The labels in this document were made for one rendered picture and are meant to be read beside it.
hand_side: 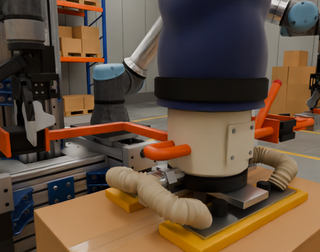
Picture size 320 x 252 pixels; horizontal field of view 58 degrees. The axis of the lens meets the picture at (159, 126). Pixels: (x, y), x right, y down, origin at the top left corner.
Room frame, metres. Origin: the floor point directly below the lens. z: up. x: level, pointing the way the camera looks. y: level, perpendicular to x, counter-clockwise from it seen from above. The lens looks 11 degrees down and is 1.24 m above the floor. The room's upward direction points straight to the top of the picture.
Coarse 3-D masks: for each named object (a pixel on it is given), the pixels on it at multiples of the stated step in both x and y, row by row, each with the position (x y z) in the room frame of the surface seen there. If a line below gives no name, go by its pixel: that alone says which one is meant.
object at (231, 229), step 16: (272, 192) 0.58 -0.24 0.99; (288, 192) 0.58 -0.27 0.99; (304, 192) 0.59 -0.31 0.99; (208, 208) 0.50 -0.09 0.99; (224, 208) 0.47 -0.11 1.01; (240, 208) 0.50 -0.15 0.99; (256, 208) 0.50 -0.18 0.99; (272, 208) 0.51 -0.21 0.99; (288, 208) 0.54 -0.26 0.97; (160, 224) 0.46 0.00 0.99; (176, 224) 0.45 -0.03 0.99; (224, 224) 0.45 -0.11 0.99; (240, 224) 0.45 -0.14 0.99; (256, 224) 0.47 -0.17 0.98; (176, 240) 0.42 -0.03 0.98; (192, 240) 0.41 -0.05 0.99; (208, 240) 0.41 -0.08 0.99; (224, 240) 0.41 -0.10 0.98
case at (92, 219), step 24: (264, 168) 0.80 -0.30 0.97; (96, 192) 0.63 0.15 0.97; (192, 192) 0.63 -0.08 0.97; (312, 192) 0.63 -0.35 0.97; (48, 216) 0.51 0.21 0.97; (72, 216) 0.52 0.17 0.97; (96, 216) 0.52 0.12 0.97; (120, 216) 0.52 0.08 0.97; (144, 216) 0.52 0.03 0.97; (288, 216) 0.52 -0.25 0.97; (312, 216) 0.52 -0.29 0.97; (48, 240) 0.48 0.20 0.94; (72, 240) 0.43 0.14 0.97; (96, 240) 0.44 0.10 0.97; (120, 240) 0.44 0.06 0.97; (144, 240) 0.44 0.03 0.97; (168, 240) 0.44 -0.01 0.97; (240, 240) 0.44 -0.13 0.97; (264, 240) 0.44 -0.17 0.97; (288, 240) 0.44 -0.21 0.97; (312, 240) 0.46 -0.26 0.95
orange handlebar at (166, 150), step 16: (64, 128) 0.67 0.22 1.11; (80, 128) 0.69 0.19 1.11; (96, 128) 0.71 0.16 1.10; (112, 128) 0.74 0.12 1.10; (128, 128) 0.74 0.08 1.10; (144, 128) 0.69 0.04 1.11; (272, 128) 0.71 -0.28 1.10; (304, 128) 0.81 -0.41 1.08; (160, 144) 0.54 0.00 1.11; (160, 160) 0.49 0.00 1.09
